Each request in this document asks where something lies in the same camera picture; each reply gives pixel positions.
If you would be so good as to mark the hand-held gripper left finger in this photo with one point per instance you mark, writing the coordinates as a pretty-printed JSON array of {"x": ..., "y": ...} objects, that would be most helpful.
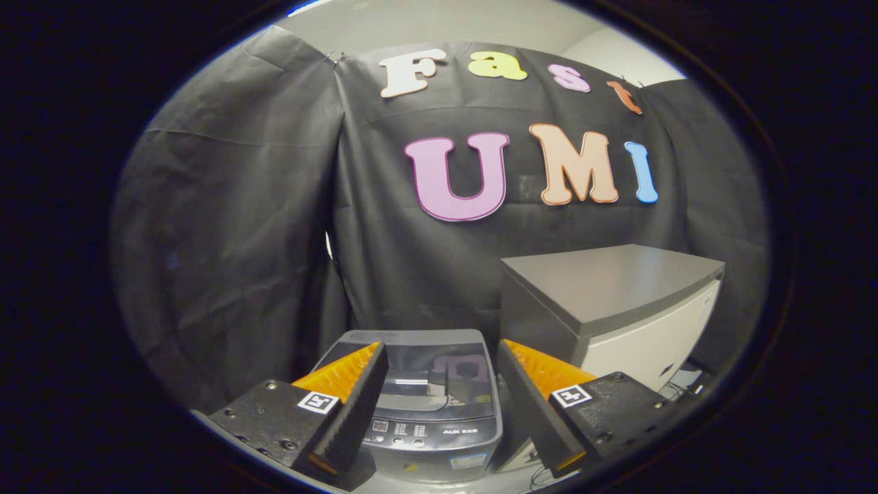
[{"x": 357, "y": 405}]

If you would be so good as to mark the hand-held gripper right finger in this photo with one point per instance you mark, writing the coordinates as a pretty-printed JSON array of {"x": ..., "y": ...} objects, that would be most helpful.
[{"x": 531, "y": 405}]

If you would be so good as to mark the grey washing machine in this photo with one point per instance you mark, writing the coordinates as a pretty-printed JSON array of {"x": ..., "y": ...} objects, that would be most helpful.
[{"x": 439, "y": 446}]

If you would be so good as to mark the beige cabinet with grey top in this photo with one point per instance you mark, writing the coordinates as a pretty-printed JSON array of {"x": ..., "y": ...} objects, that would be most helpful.
[{"x": 603, "y": 281}]

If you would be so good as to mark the black backdrop cloth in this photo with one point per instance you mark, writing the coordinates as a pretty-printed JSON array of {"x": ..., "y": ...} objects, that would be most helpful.
[{"x": 233, "y": 226}]

